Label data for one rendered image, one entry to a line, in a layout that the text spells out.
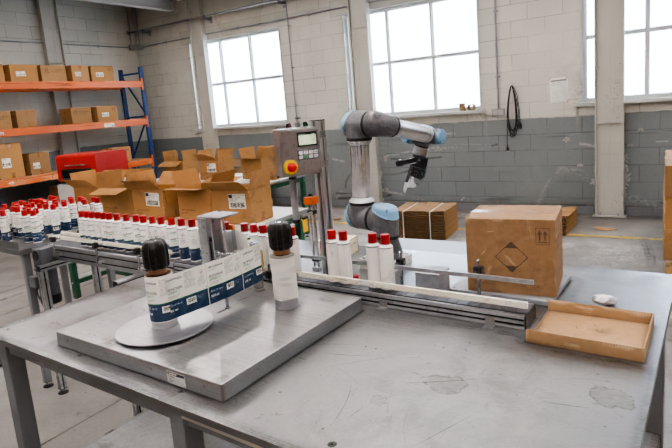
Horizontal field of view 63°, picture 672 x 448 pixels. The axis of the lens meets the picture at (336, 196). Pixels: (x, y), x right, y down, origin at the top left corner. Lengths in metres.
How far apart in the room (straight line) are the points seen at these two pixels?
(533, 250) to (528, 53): 5.46
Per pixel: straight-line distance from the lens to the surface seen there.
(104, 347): 1.87
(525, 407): 1.41
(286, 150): 2.15
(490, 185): 7.50
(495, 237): 1.98
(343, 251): 2.04
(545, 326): 1.82
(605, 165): 7.14
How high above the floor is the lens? 1.55
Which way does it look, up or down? 9 degrees down
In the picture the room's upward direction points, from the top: 5 degrees counter-clockwise
